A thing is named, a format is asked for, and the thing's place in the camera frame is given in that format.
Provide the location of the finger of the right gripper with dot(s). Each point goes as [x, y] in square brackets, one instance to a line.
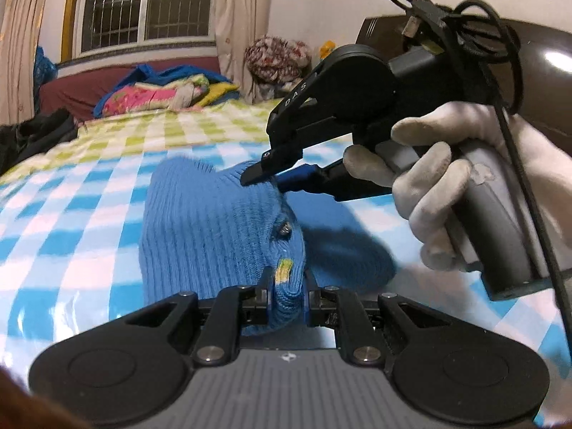
[333, 180]
[272, 162]

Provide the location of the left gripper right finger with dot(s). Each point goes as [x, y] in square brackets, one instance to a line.
[343, 312]

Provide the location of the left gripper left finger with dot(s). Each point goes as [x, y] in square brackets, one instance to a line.
[232, 309]

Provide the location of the blue striped knit sweater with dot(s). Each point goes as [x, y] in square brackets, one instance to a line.
[204, 232]

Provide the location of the black clothes pile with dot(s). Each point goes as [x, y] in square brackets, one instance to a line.
[35, 136]

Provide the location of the white gloved right hand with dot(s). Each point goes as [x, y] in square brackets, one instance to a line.
[425, 194]

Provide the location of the yellow blue patterned bag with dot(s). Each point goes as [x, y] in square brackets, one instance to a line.
[326, 49]

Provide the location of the red patterned cloth bundle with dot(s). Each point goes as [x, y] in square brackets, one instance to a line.
[277, 65]

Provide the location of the colourful floral quilt pile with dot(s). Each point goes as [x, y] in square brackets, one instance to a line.
[176, 88]

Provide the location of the beige right curtain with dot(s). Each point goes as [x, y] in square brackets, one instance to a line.
[237, 25]

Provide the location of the beige curtain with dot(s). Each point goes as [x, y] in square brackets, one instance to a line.
[20, 31]
[237, 25]

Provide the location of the green checked bed sheet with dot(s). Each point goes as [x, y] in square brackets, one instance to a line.
[131, 134]

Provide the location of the blue checked bed sheet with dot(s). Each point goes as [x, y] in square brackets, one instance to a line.
[69, 261]

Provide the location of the maroon bed base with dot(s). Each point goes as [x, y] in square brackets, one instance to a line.
[79, 93]

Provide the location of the barred window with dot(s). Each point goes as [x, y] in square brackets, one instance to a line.
[97, 28]

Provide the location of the blue plastic bag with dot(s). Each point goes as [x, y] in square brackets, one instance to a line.
[44, 71]

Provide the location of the beige left curtain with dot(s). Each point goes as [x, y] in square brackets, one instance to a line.
[20, 31]

